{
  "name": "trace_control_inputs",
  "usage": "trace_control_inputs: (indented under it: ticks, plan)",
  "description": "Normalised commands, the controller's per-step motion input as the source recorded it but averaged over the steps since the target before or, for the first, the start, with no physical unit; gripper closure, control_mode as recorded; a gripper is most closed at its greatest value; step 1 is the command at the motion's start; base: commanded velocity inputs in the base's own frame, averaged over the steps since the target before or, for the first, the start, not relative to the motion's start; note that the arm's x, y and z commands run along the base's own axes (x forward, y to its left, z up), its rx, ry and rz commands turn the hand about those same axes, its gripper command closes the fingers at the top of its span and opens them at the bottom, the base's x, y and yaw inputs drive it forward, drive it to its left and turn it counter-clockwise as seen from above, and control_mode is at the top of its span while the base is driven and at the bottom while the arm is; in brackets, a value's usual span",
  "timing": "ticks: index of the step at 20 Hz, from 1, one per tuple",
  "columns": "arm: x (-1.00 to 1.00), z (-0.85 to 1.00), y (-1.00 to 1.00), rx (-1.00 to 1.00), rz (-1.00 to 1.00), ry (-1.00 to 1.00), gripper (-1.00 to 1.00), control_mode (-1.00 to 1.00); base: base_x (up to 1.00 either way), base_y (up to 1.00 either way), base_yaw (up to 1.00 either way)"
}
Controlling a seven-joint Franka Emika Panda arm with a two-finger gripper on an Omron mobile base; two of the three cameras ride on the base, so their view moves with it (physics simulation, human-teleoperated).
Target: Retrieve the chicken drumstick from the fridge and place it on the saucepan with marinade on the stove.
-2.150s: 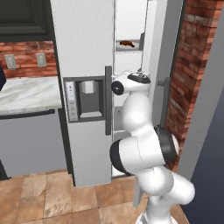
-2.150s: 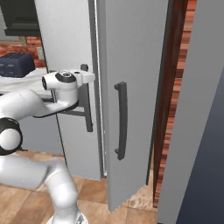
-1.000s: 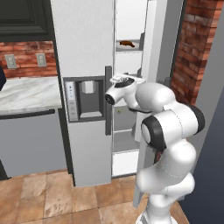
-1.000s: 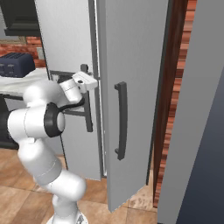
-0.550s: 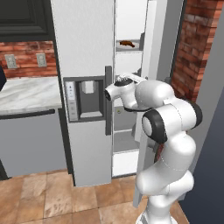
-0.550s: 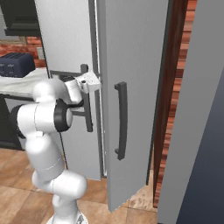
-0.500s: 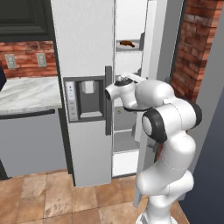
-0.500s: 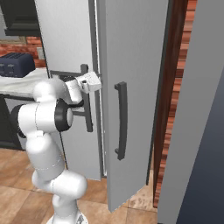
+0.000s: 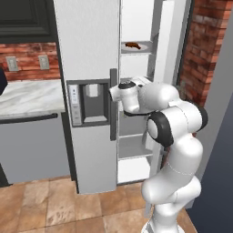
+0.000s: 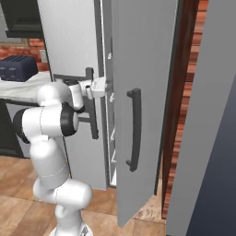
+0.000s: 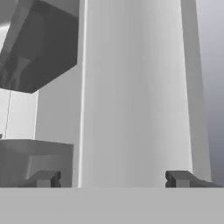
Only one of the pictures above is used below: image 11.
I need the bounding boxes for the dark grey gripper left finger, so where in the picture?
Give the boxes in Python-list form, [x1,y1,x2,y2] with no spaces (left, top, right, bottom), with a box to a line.
[17,170,62,188]

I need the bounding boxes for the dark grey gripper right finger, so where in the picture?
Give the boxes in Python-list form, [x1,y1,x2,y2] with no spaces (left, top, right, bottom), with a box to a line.
[164,170,223,188]

